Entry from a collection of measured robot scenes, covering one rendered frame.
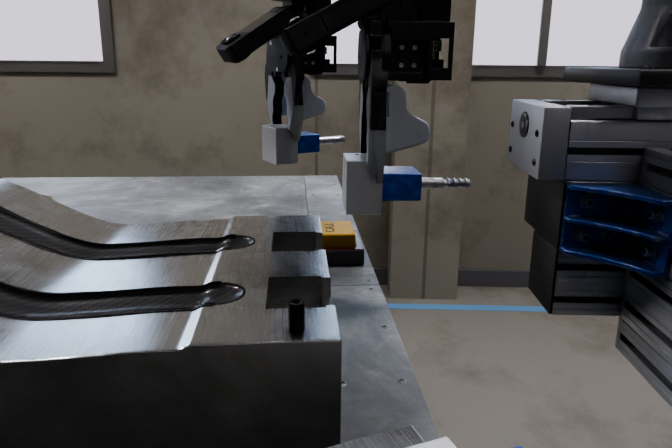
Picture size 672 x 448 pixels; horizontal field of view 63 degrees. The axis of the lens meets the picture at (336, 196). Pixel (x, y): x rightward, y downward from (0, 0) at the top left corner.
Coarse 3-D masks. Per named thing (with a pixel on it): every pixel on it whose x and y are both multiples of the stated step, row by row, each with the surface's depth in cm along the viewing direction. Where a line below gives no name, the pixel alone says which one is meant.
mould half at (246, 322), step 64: (0, 192) 50; (0, 256) 41; (64, 256) 45; (192, 256) 45; (256, 256) 44; (320, 256) 44; (0, 320) 34; (64, 320) 35; (128, 320) 34; (192, 320) 34; (256, 320) 33; (320, 320) 34; (0, 384) 30; (64, 384) 31; (128, 384) 31; (192, 384) 31; (256, 384) 32; (320, 384) 32
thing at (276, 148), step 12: (264, 132) 82; (276, 132) 79; (288, 132) 80; (264, 144) 83; (276, 144) 79; (288, 144) 80; (300, 144) 82; (312, 144) 83; (264, 156) 83; (276, 156) 80; (288, 156) 81
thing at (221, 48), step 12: (276, 12) 76; (288, 12) 76; (252, 24) 77; (264, 24) 75; (276, 24) 76; (228, 36) 75; (240, 36) 74; (252, 36) 74; (264, 36) 75; (216, 48) 76; (228, 48) 73; (240, 48) 74; (252, 48) 75; (228, 60) 75; (240, 60) 74
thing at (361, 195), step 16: (352, 160) 53; (352, 176) 53; (368, 176) 53; (384, 176) 54; (400, 176) 54; (416, 176) 54; (352, 192) 54; (368, 192) 54; (384, 192) 54; (400, 192) 54; (416, 192) 54; (352, 208) 54; (368, 208) 54
